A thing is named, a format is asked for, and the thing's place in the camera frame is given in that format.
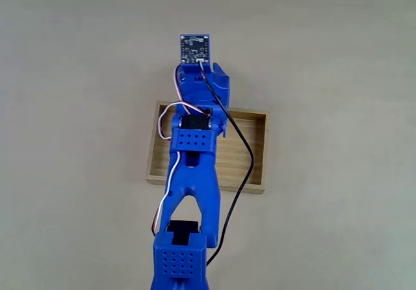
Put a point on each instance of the camera circuit board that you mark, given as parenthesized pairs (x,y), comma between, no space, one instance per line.
(196,49)

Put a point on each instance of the shallow wooden box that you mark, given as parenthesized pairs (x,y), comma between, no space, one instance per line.
(234,160)

